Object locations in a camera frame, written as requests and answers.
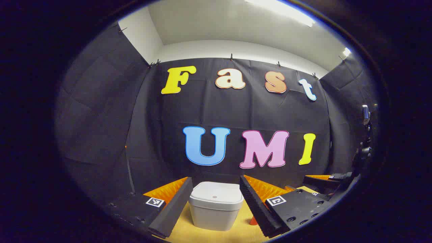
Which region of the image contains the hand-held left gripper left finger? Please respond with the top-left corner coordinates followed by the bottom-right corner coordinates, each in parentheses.
top-left (105, 177), bottom-right (194, 239)

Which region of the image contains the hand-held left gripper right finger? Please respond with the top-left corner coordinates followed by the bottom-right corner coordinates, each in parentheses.
top-left (240, 174), bottom-right (333, 239)

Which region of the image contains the white desktop garbage bin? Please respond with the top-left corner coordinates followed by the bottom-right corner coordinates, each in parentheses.
top-left (188, 181), bottom-right (244, 232)

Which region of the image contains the wooden desktop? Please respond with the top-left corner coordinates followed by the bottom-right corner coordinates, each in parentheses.
top-left (165, 185), bottom-right (316, 243)

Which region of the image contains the black backdrop cloth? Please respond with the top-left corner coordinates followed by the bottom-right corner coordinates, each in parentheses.
top-left (56, 22), bottom-right (378, 216)

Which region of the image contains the long ceiling light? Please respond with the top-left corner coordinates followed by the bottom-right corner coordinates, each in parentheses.
top-left (245, 0), bottom-right (317, 27)

